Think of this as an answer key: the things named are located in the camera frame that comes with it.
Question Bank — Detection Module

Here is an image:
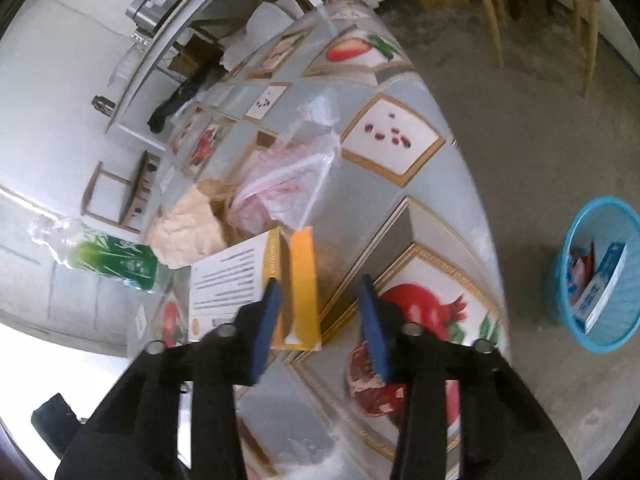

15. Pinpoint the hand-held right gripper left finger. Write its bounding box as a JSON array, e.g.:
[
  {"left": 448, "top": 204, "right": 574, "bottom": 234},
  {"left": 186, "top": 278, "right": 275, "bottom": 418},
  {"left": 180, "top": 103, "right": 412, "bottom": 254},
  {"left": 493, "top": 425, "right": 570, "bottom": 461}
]
[{"left": 54, "top": 280, "right": 282, "bottom": 480}]

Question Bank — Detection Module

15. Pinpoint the fruit-pattern tablecloth table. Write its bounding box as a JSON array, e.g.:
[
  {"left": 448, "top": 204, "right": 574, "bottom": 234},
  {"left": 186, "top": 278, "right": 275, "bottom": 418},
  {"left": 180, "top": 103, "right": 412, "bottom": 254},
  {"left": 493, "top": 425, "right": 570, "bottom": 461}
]
[{"left": 150, "top": 0, "right": 512, "bottom": 480}]

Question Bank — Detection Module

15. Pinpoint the white crumpled paper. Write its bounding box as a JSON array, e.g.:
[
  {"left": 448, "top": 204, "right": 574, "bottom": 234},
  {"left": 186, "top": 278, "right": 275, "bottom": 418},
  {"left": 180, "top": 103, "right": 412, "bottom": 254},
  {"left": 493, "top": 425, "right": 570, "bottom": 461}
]
[{"left": 220, "top": 0, "right": 323, "bottom": 72}]

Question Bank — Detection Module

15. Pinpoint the white table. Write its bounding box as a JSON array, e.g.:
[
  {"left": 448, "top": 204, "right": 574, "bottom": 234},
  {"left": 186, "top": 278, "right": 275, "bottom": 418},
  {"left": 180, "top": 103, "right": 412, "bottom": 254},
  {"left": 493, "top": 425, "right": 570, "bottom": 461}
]
[{"left": 102, "top": 0, "right": 396, "bottom": 153}]

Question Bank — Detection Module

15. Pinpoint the black cloth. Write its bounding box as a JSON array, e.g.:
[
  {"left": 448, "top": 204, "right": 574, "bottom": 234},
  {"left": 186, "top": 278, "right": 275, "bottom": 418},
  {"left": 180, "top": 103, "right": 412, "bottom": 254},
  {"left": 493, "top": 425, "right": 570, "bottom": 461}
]
[{"left": 147, "top": 67, "right": 221, "bottom": 135}]

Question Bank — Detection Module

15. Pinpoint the blue mesh trash basket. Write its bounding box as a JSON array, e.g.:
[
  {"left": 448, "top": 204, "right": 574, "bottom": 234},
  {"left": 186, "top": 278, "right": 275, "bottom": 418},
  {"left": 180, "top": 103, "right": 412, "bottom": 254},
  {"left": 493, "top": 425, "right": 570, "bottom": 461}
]
[{"left": 546, "top": 196, "right": 640, "bottom": 357}]

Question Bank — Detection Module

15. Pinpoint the dark glass jar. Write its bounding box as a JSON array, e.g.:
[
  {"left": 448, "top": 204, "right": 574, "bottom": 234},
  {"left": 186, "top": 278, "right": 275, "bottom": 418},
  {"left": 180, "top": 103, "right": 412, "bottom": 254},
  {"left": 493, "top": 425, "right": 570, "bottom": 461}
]
[{"left": 91, "top": 95, "right": 117, "bottom": 120}]

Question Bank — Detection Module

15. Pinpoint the red snack bag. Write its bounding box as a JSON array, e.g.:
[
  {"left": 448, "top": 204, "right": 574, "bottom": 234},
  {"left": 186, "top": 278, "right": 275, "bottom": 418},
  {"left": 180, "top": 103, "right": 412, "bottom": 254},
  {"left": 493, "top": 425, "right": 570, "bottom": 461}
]
[{"left": 566, "top": 241, "right": 597, "bottom": 306}]

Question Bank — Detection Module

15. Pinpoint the clear plastic bag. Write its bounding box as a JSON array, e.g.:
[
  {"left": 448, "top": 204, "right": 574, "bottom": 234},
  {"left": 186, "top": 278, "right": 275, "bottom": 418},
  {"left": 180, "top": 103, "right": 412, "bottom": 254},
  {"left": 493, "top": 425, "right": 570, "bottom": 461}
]
[{"left": 227, "top": 95, "right": 343, "bottom": 233}]

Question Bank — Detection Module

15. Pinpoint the low wooden chair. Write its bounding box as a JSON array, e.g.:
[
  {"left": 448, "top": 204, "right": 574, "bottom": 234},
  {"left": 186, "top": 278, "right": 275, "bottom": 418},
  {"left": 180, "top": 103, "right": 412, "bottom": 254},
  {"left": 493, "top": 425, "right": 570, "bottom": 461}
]
[{"left": 81, "top": 151, "right": 162, "bottom": 235}]

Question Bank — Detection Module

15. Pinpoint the yellow cardboard box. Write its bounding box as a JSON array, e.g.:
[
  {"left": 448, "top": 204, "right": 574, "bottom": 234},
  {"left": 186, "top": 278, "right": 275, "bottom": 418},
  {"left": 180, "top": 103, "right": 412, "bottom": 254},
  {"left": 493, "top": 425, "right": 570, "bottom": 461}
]
[{"left": 187, "top": 226, "right": 322, "bottom": 352}]

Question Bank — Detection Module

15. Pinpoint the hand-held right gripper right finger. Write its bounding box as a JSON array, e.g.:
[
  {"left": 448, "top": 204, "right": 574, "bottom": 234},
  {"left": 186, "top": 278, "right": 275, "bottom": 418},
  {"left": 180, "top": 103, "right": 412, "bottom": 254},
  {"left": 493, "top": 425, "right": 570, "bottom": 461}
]
[{"left": 358, "top": 275, "right": 582, "bottom": 480}]

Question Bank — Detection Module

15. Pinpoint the white and blue box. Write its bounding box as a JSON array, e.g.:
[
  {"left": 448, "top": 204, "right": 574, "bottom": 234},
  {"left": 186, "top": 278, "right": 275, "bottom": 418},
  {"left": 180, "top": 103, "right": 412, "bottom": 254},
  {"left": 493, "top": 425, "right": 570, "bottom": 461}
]
[{"left": 571, "top": 241, "right": 629, "bottom": 335}]

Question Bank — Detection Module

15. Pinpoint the crumpled beige paper bag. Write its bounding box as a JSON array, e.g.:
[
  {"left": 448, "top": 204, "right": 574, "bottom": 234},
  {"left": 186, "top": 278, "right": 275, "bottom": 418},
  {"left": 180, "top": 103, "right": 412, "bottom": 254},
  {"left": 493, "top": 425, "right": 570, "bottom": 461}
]
[{"left": 146, "top": 179, "right": 238, "bottom": 270}]

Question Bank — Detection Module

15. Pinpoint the green label plastic bottle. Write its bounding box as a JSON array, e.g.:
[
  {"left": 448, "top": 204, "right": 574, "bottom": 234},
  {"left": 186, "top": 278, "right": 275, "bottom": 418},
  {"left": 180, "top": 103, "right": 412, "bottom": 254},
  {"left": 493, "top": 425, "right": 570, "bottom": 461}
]
[{"left": 27, "top": 214, "right": 173, "bottom": 295}]

